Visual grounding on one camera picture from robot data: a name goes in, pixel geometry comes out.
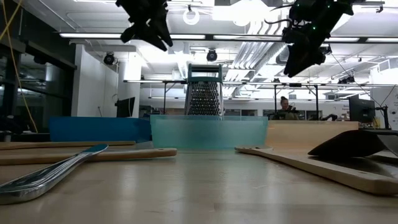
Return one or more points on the long ceiling light rail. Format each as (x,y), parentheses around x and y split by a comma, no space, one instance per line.
(210,37)

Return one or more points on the silver metal spoon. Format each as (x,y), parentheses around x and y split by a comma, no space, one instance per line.
(37,183)

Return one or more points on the black kitchen utensil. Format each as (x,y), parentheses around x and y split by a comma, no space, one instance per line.
(348,144)

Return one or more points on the black workbench frame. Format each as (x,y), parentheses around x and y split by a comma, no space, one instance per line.
(275,99)

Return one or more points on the black computer monitor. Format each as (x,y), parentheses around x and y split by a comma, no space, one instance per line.
(362,109)
(126,107)

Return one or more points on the teal translucent plastic bin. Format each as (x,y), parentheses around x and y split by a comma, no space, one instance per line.
(208,133)

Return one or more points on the person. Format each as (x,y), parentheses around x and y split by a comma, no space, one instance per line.
(284,107)

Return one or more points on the blue plastic bin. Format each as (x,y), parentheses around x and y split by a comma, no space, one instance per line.
(93,129)

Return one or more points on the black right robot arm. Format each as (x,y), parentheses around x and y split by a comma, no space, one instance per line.
(326,12)

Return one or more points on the black ceiling spotlight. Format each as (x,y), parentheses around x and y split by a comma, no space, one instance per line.
(109,59)
(211,55)

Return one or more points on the brown wooden spoon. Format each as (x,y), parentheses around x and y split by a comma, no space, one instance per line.
(62,145)

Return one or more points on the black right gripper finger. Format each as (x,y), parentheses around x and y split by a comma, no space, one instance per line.
(293,63)
(314,59)

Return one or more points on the wooden slotted spatula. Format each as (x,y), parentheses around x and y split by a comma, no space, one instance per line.
(342,179)

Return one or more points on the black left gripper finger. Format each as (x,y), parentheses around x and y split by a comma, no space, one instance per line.
(163,35)
(130,35)

